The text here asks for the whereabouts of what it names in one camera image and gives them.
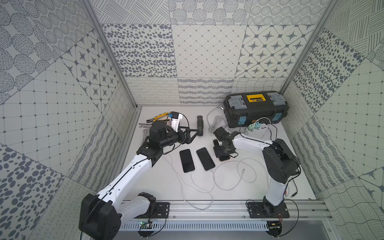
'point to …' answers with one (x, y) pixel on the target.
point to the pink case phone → (224, 157)
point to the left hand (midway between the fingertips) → (190, 125)
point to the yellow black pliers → (155, 118)
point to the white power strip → (264, 129)
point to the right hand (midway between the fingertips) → (223, 153)
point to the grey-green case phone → (205, 158)
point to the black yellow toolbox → (241, 109)
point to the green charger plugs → (257, 125)
